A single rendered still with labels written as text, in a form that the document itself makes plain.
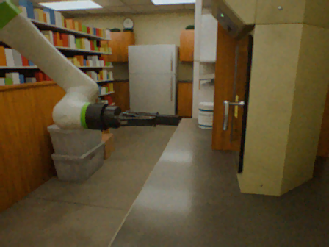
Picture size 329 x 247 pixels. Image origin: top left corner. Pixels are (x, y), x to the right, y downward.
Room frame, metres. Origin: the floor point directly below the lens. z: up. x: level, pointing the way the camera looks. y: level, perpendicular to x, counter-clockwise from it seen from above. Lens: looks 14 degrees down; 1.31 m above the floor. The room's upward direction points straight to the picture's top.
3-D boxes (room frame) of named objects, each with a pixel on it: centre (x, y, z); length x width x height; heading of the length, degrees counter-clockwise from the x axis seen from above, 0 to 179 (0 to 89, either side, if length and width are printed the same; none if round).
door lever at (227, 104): (0.68, -0.20, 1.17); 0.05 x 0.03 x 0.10; 79
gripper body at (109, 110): (0.75, 0.15, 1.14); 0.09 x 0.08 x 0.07; 79
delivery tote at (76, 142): (2.73, 1.07, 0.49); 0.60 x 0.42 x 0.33; 169
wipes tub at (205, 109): (1.41, -0.27, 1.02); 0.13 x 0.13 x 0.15
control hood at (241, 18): (0.79, -0.20, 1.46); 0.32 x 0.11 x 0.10; 169
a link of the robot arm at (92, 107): (0.76, 0.22, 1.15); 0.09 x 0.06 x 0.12; 169
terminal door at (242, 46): (0.78, -0.25, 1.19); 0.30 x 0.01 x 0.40; 169
